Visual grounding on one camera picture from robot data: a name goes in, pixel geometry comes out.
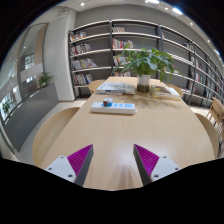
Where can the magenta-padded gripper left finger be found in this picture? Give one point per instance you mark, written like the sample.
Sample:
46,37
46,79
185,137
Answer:
63,166

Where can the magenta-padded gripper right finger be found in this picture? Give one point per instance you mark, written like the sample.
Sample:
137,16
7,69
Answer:
161,166

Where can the small white charger block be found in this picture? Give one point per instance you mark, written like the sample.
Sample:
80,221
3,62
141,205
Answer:
107,102

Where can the white power strip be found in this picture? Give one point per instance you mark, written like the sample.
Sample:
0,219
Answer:
123,108

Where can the yellow cover book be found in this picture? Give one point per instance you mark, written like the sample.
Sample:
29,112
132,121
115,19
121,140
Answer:
163,91

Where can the small potted green plant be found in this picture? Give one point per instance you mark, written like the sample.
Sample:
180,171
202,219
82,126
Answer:
45,79

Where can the white and blue book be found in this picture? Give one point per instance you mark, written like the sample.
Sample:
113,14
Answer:
115,88

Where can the green plant in white pot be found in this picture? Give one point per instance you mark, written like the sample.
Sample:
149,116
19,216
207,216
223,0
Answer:
145,63

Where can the grey shelf unit with books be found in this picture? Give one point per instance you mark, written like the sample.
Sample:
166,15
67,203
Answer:
93,46

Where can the round ceiling lights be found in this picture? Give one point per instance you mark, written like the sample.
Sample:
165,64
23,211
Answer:
176,10

